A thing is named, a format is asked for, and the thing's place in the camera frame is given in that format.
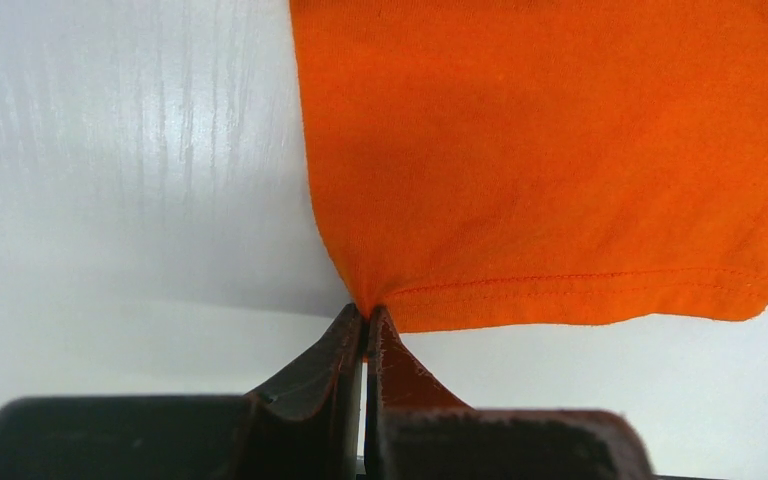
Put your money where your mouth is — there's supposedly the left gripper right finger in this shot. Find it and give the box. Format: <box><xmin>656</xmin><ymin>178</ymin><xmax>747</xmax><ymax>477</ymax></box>
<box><xmin>364</xmin><ymin>307</ymin><xmax>655</xmax><ymax>479</ymax></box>

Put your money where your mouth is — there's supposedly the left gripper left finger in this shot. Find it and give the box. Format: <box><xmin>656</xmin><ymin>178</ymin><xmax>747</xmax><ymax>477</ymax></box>
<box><xmin>0</xmin><ymin>305</ymin><xmax>365</xmax><ymax>479</ymax></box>

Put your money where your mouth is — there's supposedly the orange t-shirt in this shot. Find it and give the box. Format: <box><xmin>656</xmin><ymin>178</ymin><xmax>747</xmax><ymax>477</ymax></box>
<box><xmin>290</xmin><ymin>1</ymin><xmax>768</xmax><ymax>333</ymax></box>

